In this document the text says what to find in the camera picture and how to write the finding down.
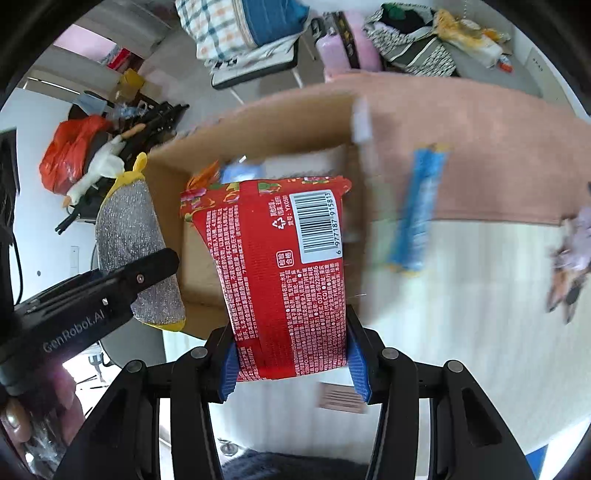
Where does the silver yellow sponge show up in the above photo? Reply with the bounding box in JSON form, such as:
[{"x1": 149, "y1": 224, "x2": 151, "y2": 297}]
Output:
[{"x1": 95, "y1": 153, "x2": 186, "y2": 332}]

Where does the red snack pack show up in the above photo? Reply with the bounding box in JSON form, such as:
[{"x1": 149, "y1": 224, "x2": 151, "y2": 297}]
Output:
[{"x1": 180, "y1": 176, "x2": 352, "y2": 381}]

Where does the blue long sachet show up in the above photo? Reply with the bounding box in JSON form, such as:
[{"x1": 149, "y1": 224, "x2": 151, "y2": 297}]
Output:
[{"x1": 389, "y1": 143, "x2": 450, "y2": 274}]

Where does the lilac towel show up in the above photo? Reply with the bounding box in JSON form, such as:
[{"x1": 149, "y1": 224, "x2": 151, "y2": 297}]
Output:
[{"x1": 554, "y1": 218, "x2": 590, "y2": 272}]

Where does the person's hand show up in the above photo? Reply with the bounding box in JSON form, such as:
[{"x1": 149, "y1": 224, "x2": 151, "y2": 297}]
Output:
[{"x1": 0, "y1": 359, "x2": 87, "y2": 453}]

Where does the white goose plush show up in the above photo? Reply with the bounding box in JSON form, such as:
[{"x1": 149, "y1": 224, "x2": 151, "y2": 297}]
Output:
[{"x1": 62, "y1": 124, "x2": 146, "y2": 208}]

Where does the orange snack bag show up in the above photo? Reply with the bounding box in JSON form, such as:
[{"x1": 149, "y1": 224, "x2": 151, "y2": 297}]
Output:
[{"x1": 185, "y1": 161, "x2": 221, "y2": 195}]

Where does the red plastic bag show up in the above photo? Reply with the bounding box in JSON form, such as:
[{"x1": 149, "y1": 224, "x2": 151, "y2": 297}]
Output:
[{"x1": 39, "y1": 115, "x2": 112, "y2": 195}]

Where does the blue tissue pack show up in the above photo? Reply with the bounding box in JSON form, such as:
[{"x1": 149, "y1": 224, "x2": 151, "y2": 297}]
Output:
[{"x1": 219, "y1": 156, "x2": 264, "y2": 184}]

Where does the cardboard box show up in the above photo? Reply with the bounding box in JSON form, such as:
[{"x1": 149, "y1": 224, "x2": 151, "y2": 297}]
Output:
[{"x1": 145, "y1": 86, "x2": 374, "y2": 339}]

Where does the pink suitcase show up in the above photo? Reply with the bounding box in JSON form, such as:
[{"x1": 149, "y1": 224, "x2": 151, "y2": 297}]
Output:
[{"x1": 311, "y1": 11, "x2": 383, "y2": 83}]

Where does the grey chair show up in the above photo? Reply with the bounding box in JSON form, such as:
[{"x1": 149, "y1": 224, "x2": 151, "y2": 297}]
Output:
[{"x1": 452, "y1": 18, "x2": 544, "y2": 99}]

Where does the patterned tote bag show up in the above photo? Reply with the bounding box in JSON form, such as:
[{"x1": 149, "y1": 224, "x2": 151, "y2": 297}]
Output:
[{"x1": 363, "y1": 2, "x2": 458, "y2": 77}]

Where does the plaid blue pillow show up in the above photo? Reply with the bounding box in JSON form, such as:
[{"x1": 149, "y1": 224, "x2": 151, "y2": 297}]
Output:
[{"x1": 174, "y1": 0, "x2": 310, "y2": 62}]

